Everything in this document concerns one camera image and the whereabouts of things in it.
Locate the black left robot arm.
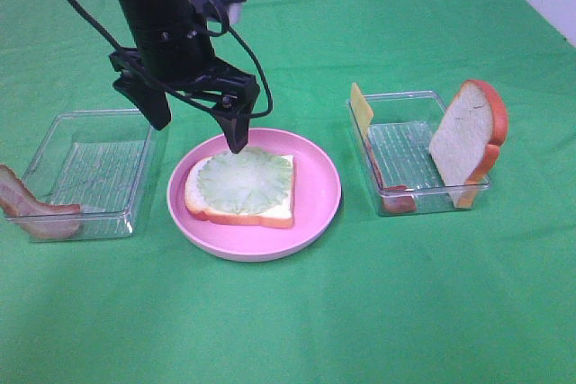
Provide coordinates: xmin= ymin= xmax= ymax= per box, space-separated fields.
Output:
xmin=110 ymin=0 xmax=260 ymax=153

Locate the left clear plastic container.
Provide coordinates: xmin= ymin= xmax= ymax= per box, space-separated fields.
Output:
xmin=22 ymin=109 xmax=167 ymax=242

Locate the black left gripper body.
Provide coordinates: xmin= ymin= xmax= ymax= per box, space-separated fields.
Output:
xmin=109 ymin=49 xmax=259 ymax=117

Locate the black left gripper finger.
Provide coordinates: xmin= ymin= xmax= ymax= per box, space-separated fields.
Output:
xmin=211 ymin=107 xmax=252 ymax=153
xmin=112 ymin=77 xmax=171 ymax=130

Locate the clear plastic container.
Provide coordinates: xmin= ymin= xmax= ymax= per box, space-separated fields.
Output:
xmin=22 ymin=109 xmax=167 ymax=242
xmin=347 ymin=90 xmax=491 ymax=217

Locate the green lettuce leaf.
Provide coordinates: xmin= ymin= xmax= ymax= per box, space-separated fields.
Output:
xmin=196 ymin=147 xmax=293 ymax=215

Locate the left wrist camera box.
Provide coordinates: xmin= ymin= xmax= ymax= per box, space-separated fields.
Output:
xmin=190 ymin=0 xmax=247 ymax=27

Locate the right clear plastic container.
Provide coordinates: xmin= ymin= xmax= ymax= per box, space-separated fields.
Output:
xmin=347 ymin=90 xmax=491 ymax=217

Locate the pink round plate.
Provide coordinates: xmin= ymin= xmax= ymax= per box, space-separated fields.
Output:
xmin=166 ymin=128 xmax=341 ymax=262

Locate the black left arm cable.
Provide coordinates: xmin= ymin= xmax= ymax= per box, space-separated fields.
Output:
xmin=26 ymin=0 xmax=275 ymax=118

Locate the bread slice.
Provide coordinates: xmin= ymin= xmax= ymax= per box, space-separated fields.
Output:
xmin=184 ymin=155 xmax=296 ymax=228
xmin=428 ymin=79 xmax=509 ymax=209

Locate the yellow cheese slice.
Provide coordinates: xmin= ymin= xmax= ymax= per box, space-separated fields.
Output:
xmin=350 ymin=82 xmax=374 ymax=141

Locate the bacon strip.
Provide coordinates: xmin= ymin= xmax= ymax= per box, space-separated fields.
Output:
xmin=364 ymin=137 xmax=417 ymax=215
xmin=1 ymin=165 xmax=81 ymax=240

